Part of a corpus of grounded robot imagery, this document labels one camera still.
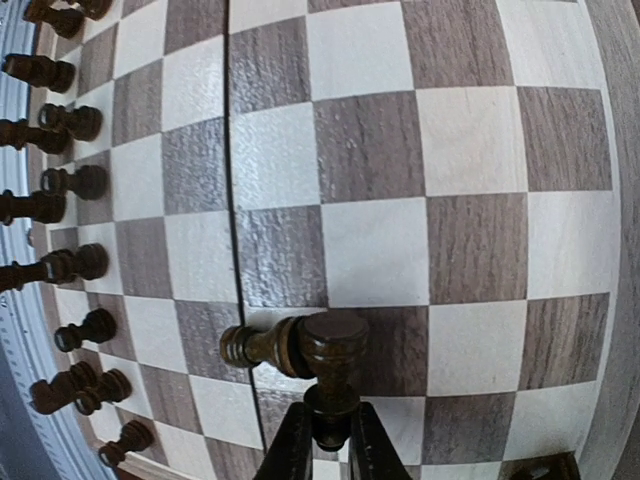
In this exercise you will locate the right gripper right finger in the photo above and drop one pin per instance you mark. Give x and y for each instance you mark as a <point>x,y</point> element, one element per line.
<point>372,455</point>

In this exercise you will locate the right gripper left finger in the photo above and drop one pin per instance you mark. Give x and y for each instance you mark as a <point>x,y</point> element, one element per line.
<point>290,455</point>

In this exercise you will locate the dark rook chess piece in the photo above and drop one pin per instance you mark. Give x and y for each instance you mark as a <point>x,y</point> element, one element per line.
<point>81,386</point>

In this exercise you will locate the dark pawn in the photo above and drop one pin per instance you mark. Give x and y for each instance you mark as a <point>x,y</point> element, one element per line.
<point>88,182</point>
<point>134,437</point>
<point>87,262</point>
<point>98,326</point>
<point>83,123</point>
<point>66,22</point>

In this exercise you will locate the wooden chess board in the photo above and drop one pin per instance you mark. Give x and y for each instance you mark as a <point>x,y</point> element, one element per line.
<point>462,174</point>

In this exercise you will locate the dark king chess piece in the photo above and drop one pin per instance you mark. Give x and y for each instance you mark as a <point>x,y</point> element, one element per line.
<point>38,206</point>

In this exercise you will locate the dark tall chess piece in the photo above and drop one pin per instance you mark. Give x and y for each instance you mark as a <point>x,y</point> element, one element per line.
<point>18,134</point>

